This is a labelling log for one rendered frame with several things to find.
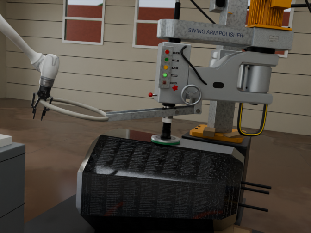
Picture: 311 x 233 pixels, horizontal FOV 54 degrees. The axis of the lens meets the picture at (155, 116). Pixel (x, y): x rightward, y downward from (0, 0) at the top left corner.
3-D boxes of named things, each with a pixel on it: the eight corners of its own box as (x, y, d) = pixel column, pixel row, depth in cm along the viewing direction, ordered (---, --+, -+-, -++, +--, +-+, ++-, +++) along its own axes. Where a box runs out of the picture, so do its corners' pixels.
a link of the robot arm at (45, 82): (55, 80, 199) (52, 88, 200) (54, 78, 207) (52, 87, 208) (40, 76, 195) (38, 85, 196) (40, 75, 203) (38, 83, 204)
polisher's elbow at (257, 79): (238, 89, 239) (241, 64, 236) (260, 91, 242) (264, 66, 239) (248, 92, 221) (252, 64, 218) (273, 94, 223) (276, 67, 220)
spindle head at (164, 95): (198, 106, 238) (204, 47, 231) (207, 110, 217) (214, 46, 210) (152, 102, 232) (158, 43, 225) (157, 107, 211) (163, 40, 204)
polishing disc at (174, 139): (155, 142, 214) (155, 140, 214) (148, 135, 235) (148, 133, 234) (183, 143, 220) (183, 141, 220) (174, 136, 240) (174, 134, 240)
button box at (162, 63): (168, 88, 211) (172, 46, 207) (169, 88, 208) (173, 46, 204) (157, 87, 210) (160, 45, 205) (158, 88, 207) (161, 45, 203)
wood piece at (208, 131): (204, 131, 291) (205, 126, 290) (214, 133, 289) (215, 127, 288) (202, 135, 271) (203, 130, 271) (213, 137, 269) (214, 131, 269)
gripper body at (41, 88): (39, 84, 197) (35, 98, 198) (52, 88, 201) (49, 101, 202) (38, 83, 204) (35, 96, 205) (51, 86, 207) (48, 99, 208)
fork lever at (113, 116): (195, 110, 237) (195, 103, 236) (203, 113, 218) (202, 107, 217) (106, 118, 228) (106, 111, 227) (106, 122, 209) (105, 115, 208)
